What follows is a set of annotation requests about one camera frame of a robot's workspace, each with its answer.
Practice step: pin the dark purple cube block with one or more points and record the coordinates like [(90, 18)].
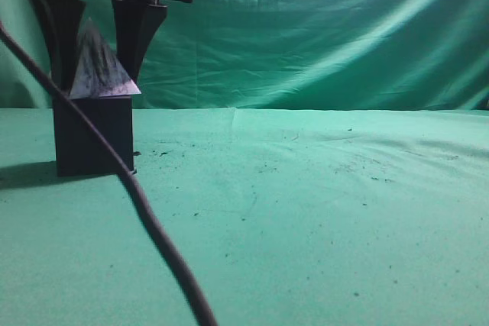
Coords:
[(78, 151)]

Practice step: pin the green table cloth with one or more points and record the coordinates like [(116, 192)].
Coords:
[(285, 218)]

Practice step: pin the green backdrop cloth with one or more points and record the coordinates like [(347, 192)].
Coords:
[(319, 54)]

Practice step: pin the purple white marbled square pyramid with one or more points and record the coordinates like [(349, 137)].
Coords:
[(98, 72)]

